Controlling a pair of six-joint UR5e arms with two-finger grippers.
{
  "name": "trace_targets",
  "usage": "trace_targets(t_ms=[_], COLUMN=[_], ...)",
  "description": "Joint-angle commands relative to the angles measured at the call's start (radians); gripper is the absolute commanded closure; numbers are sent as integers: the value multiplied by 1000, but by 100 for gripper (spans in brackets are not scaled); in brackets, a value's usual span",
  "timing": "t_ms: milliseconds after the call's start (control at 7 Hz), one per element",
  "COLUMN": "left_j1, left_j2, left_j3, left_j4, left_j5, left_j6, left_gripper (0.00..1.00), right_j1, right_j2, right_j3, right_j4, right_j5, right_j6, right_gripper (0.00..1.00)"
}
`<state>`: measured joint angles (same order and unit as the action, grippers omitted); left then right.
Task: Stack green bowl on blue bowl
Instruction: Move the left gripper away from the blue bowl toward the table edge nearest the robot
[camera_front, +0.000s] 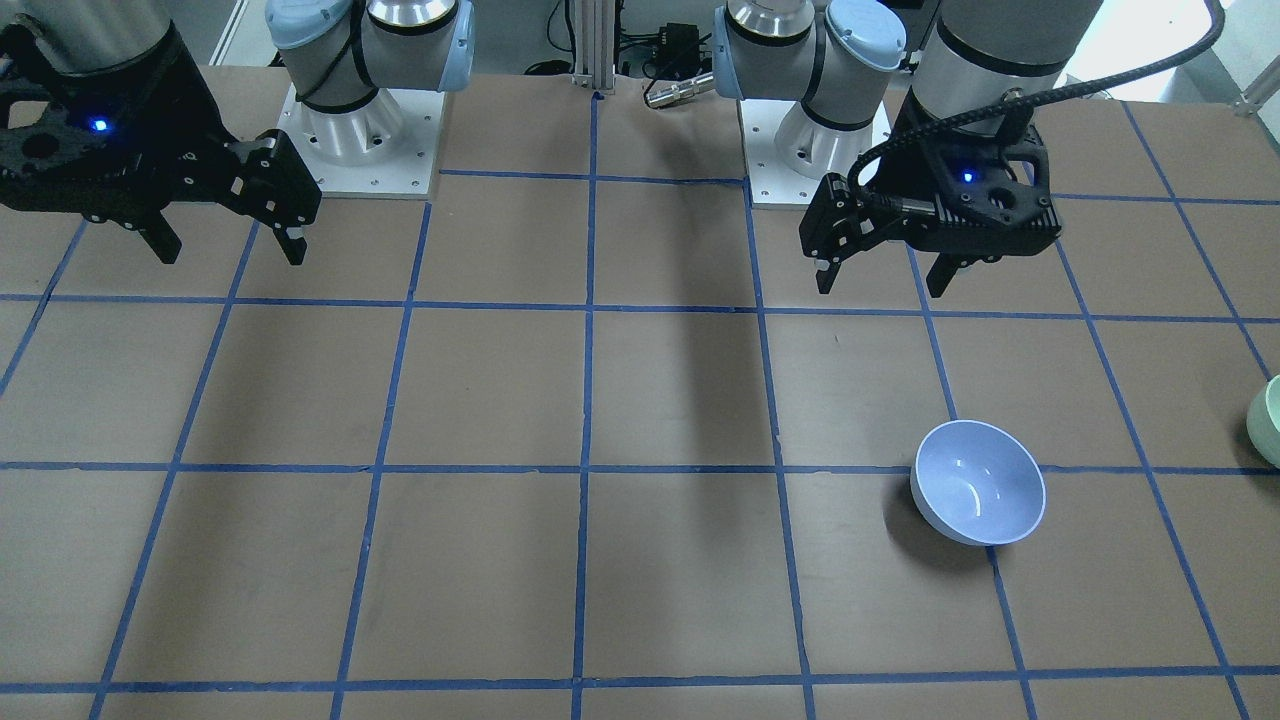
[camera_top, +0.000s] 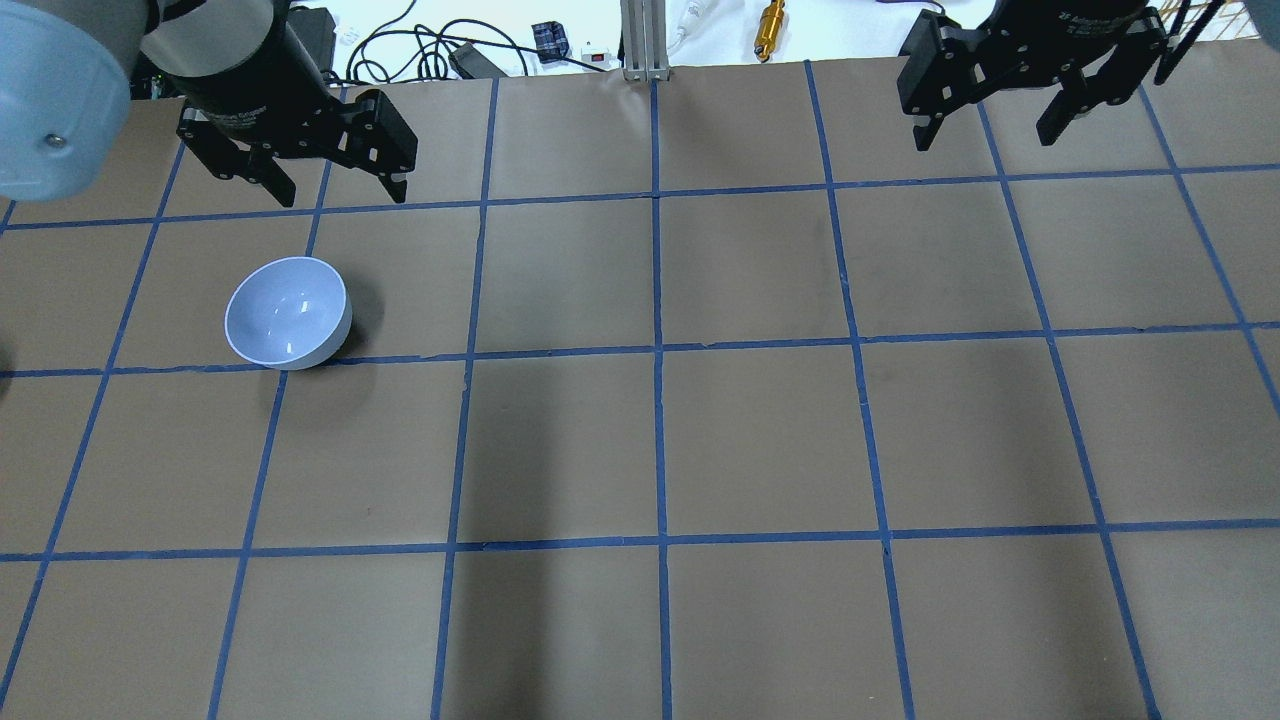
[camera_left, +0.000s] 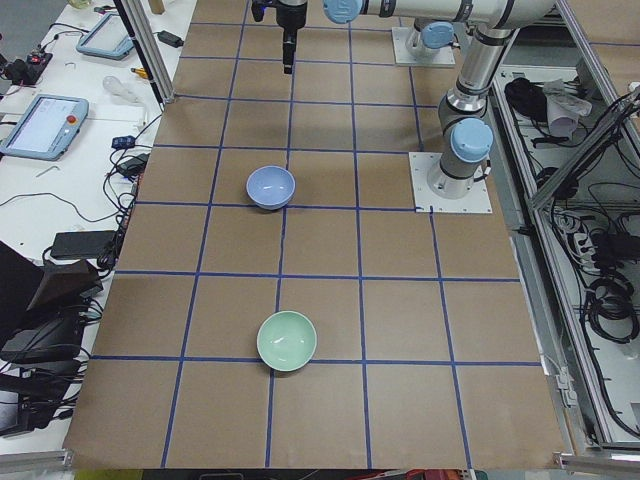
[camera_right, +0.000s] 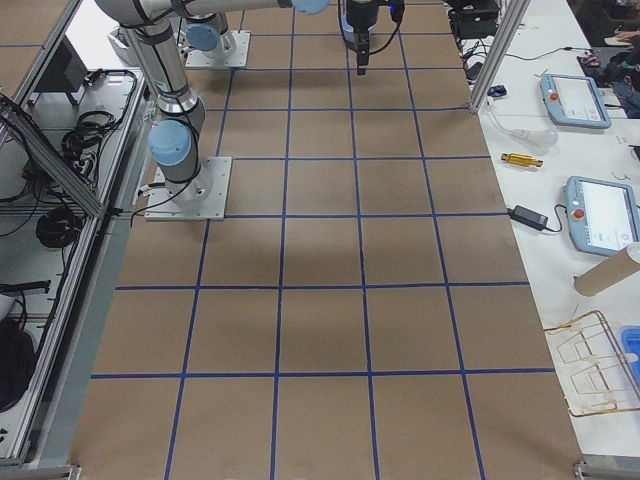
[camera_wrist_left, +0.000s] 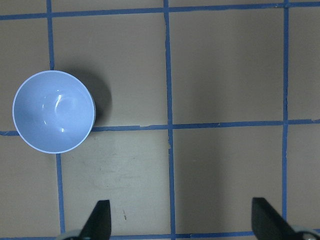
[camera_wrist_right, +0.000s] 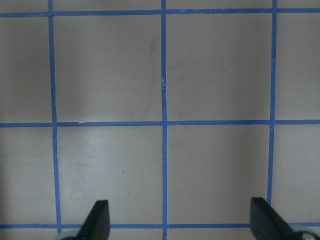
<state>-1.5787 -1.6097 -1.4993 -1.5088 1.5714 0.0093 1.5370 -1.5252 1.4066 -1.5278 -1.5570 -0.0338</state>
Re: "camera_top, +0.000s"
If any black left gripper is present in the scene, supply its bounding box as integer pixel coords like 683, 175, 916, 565
141, 1, 419, 208

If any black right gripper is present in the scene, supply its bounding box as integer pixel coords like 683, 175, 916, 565
896, 1, 1166, 152

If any blue bowl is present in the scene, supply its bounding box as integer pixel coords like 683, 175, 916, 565
223, 256, 353, 372

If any black power adapter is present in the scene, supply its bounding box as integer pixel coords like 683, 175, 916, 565
448, 44, 508, 79

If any black cable bundle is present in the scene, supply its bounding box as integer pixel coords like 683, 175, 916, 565
346, 0, 531, 83

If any aluminium frame post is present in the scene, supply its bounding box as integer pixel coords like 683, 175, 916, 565
620, 0, 669, 83

